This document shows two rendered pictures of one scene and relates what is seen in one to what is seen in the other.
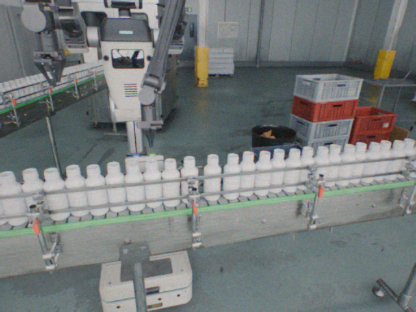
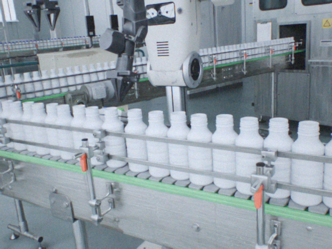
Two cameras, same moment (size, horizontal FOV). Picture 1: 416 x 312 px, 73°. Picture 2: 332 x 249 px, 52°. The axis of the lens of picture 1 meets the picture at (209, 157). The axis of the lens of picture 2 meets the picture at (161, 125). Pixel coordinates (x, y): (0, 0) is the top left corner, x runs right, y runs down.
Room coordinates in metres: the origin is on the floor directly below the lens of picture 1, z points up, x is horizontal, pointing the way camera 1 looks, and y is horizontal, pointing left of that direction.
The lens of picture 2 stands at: (0.35, -0.72, 1.36)
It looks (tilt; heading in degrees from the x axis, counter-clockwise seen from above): 15 degrees down; 49
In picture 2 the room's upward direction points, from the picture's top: 5 degrees counter-clockwise
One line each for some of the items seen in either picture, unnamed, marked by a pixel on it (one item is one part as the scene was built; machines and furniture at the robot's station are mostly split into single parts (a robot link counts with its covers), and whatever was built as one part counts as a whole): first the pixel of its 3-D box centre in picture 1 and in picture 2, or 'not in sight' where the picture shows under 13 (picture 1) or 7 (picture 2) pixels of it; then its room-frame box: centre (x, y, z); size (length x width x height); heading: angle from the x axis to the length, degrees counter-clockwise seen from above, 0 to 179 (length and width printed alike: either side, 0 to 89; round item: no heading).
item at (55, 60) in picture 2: not in sight; (85, 89); (2.96, 3.99, 0.59); 1.10 x 0.62 x 1.18; 177
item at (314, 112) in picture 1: (324, 106); not in sight; (3.24, -1.31, 0.78); 0.61 x 0.41 x 0.22; 112
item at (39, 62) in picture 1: (51, 69); (39, 17); (0.88, 0.49, 1.44); 0.07 x 0.07 x 0.09; 15
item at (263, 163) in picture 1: (262, 173); (200, 149); (0.92, -0.20, 1.08); 0.06 x 0.06 x 0.17
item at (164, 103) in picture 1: (134, 62); (323, 45); (5.17, 1.36, 1.00); 1.60 x 1.30 x 2.00; 177
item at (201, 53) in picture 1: (201, 66); not in sight; (8.66, 0.30, 0.55); 0.40 x 0.40 x 1.10; 15
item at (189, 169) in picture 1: (189, 179); (114, 137); (0.86, 0.07, 1.08); 0.06 x 0.06 x 0.17
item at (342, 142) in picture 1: (316, 142); not in sight; (3.24, -1.31, 0.33); 0.61 x 0.41 x 0.22; 111
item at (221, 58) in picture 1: (213, 61); not in sight; (10.83, -0.05, 0.50); 1.24 x 1.03 x 1.00; 108
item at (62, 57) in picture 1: (54, 67); (47, 17); (0.91, 0.50, 1.44); 0.07 x 0.07 x 0.09; 15
